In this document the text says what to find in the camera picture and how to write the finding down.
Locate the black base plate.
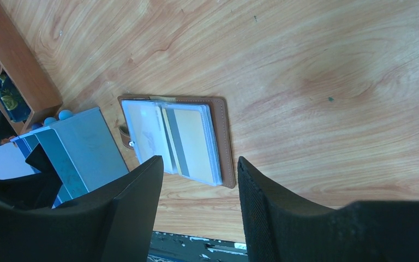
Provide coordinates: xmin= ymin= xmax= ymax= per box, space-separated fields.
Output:
xmin=147 ymin=231 xmax=249 ymax=261

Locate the brown wooden grid tray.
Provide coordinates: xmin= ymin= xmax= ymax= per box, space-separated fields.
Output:
xmin=0 ymin=4 xmax=63 ymax=134

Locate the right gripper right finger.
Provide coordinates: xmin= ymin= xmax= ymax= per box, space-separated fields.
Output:
xmin=237 ymin=157 xmax=419 ymax=261

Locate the black card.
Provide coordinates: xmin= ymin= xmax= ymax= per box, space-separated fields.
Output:
xmin=25 ymin=144 xmax=56 ymax=174

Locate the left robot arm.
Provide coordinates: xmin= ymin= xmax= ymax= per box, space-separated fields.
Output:
xmin=0 ymin=171 xmax=62 ymax=210

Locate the brown leather card holder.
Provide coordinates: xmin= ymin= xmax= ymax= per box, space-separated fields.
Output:
xmin=118 ymin=95 xmax=236 ymax=188

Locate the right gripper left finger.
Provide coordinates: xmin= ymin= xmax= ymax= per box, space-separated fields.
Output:
xmin=0 ymin=156 xmax=164 ymax=261

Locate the blue three-compartment box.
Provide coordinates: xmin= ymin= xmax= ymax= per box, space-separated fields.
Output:
xmin=13 ymin=108 xmax=129 ymax=206

